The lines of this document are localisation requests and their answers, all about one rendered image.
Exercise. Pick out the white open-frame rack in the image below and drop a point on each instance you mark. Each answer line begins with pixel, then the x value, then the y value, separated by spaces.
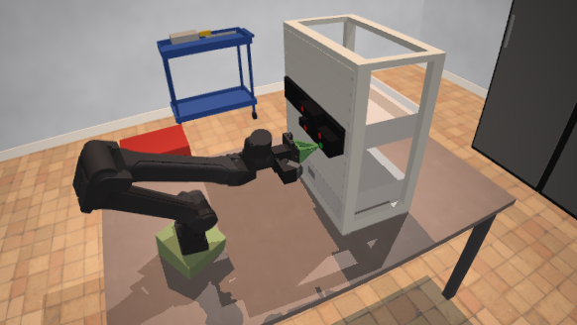
pixel 329 86

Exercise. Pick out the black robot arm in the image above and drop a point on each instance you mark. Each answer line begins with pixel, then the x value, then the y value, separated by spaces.
pixel 96 168

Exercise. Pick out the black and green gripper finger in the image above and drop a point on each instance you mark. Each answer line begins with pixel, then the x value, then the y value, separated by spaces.
pixel 310 146
pixel 303 157

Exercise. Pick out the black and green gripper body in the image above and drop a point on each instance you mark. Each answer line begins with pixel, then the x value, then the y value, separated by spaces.
pixel 287 139

